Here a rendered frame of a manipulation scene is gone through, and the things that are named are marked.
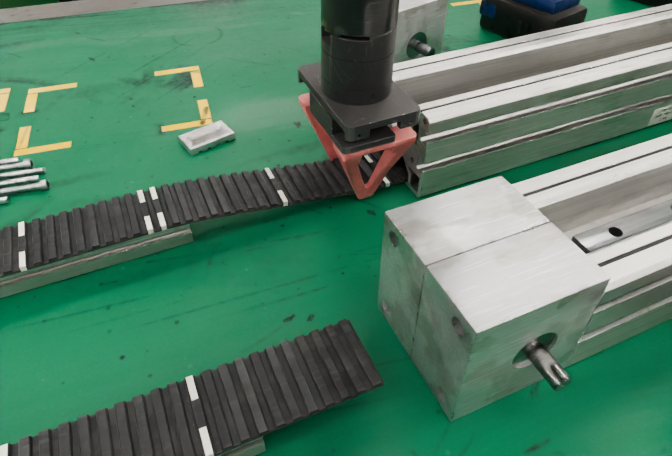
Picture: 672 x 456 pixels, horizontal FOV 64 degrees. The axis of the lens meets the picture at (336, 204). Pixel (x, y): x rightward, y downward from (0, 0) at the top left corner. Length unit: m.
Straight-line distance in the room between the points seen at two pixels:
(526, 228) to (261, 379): 0.18
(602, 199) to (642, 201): 0.05
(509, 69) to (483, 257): 0.30
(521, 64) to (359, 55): 0.23
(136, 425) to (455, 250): 0.21
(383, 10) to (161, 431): 0.30
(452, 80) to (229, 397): 0.35
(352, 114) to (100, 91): 0.37
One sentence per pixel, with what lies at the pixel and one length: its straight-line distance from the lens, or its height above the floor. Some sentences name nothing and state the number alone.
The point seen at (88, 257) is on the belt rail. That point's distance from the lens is 0.47.
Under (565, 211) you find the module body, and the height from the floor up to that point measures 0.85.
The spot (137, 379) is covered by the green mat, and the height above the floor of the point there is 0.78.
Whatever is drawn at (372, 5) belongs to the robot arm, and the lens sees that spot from 0.39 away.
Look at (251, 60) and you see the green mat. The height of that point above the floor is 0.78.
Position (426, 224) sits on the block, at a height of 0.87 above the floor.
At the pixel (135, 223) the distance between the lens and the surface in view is 0.44.
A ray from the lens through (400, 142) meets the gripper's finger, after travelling 0.44.
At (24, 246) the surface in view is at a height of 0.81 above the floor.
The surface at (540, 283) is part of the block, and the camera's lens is 0.32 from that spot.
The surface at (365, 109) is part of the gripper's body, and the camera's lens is 0.42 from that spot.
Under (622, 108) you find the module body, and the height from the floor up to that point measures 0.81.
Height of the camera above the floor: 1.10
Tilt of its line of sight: 42 degrees down
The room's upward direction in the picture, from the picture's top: straight up
